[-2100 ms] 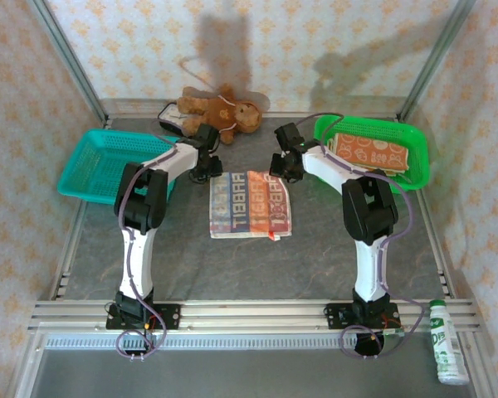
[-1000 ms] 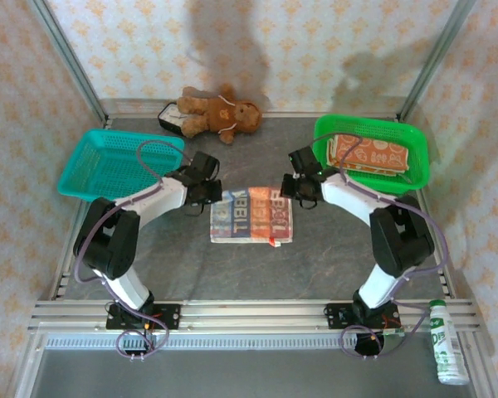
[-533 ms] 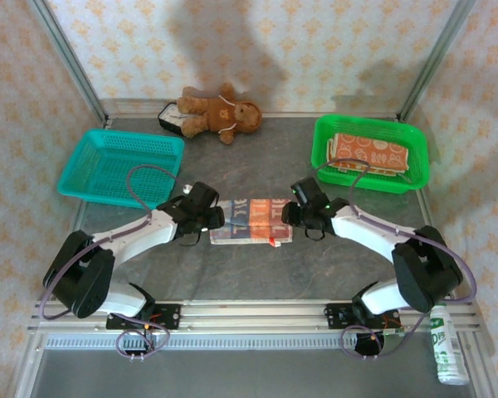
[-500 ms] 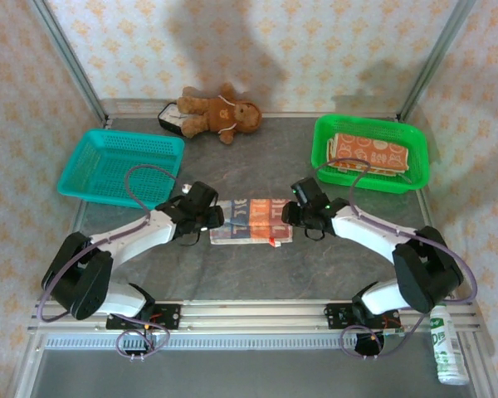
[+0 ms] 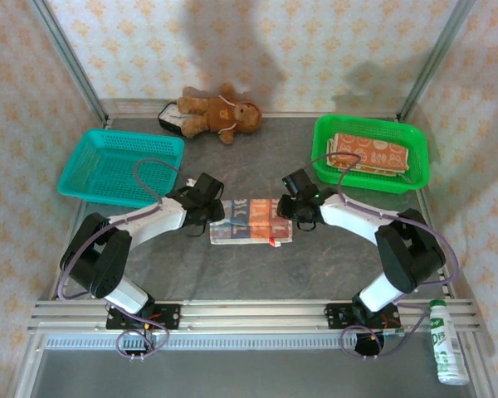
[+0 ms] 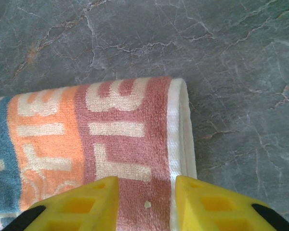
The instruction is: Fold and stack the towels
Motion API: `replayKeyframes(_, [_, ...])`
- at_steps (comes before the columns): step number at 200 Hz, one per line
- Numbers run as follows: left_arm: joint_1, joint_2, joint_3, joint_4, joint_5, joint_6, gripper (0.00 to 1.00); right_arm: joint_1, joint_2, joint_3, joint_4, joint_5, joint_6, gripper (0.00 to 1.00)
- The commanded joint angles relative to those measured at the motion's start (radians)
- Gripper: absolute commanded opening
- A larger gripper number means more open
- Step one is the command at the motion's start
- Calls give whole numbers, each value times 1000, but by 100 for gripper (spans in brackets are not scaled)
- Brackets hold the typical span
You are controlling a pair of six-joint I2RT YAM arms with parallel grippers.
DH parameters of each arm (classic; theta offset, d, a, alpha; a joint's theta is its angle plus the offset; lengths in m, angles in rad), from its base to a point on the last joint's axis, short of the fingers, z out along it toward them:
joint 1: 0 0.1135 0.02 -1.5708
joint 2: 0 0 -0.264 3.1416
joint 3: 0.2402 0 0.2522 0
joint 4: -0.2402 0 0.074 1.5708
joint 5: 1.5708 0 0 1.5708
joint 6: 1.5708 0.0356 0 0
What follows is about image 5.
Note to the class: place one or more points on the teal plastic basket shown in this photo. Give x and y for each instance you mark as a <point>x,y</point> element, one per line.
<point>120,174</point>

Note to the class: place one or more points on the brown teddy bear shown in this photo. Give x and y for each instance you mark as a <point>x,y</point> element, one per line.
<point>220,114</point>

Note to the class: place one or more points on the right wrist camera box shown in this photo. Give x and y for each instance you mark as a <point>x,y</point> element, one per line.
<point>299,182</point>

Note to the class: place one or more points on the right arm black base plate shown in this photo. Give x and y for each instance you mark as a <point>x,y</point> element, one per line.
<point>336,317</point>

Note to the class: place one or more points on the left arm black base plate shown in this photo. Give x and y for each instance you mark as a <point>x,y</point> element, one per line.
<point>170,317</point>

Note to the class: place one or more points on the white green drink bottle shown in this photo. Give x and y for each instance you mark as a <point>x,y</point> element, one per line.
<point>446,340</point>

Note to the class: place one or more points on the pale orange rabbit towel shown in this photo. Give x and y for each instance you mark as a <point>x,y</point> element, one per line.
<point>373,151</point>

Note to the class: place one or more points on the bright orange flower towel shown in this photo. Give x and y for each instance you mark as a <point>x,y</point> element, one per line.
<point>334,164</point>

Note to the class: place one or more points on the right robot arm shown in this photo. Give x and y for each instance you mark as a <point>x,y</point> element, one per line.
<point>348,213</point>

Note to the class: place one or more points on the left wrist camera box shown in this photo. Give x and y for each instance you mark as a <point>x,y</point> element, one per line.
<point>207,186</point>

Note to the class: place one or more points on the lettered multicolour towel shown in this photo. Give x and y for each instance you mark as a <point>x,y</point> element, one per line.
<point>249,224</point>

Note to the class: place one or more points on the green plastic basket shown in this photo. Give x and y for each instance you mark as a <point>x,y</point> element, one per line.
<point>369,124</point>

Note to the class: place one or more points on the black alarm clock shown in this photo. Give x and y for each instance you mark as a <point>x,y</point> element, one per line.
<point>168,120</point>

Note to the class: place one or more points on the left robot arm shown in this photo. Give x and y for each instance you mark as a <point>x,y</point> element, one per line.
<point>149,221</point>

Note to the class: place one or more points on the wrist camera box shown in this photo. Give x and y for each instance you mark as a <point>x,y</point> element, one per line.
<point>207,186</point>
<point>299,182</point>

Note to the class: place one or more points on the aluminium frame post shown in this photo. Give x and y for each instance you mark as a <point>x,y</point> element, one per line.
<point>440,54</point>
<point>67,54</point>

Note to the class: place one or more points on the aluminium frame leg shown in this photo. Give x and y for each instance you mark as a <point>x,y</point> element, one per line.
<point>478,365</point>
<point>27,373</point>

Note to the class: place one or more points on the wide aluminium mounting rail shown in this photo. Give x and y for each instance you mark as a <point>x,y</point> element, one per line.
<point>253,315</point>

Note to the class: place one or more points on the aluminium table edge rail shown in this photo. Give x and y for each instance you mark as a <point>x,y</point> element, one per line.
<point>72,232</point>
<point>428,207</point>

